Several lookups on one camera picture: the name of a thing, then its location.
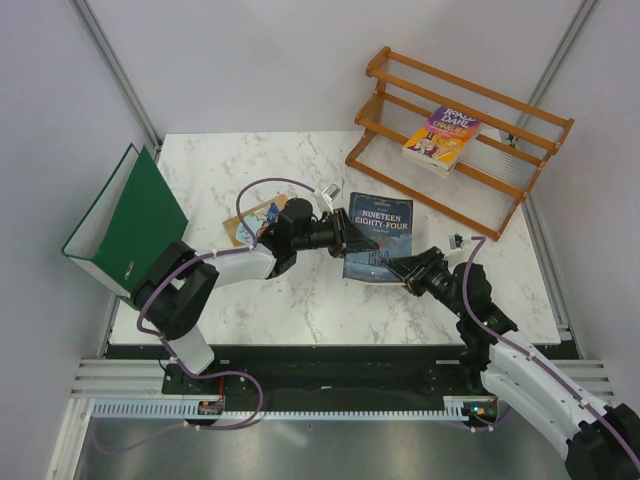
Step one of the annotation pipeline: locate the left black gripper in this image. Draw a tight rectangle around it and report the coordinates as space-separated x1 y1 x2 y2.
294 208 379 259

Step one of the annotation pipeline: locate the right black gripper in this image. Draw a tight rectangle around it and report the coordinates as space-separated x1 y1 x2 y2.
380 246 466 318

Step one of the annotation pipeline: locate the dark blue Nineteen Eighty-Four book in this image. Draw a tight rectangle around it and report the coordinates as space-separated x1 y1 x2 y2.
343 192 413 284

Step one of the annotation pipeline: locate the tan illustrated book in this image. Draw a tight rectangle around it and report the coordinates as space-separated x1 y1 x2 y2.
222 194 288 247

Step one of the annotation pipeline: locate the purple orange Roald Dahl book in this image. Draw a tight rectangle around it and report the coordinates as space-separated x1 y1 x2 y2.
402 105 482 163

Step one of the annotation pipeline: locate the green lever arch file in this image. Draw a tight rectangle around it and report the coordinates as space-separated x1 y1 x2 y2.
61 145 188 300

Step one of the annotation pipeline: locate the red Treehouse book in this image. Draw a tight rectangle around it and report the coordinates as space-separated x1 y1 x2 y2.
402 149 459 178

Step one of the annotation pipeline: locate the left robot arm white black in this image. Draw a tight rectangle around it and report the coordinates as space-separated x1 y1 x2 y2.
132 199 378 393

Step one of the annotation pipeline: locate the orange wooden shelf rack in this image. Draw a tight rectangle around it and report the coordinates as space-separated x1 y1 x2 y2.
345 46 574 240

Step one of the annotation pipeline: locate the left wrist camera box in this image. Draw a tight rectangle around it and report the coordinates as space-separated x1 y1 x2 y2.
314 184 341 213

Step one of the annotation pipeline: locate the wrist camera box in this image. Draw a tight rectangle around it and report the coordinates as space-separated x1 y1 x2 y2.
448 233 471 252
314 184 341 213

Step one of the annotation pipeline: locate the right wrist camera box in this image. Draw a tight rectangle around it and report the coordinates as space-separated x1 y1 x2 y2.
448 233 471 252

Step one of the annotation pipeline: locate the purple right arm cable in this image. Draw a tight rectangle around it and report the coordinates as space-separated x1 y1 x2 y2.
462 235 640 466

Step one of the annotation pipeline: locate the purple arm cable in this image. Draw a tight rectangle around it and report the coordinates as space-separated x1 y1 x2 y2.
462 235 640 466
89 177 321 454

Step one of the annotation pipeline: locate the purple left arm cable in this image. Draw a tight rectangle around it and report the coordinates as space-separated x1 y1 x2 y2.
89 177 321 454

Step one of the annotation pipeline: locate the white slotted cable duct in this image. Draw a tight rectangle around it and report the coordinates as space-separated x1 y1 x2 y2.
92 397 474 420

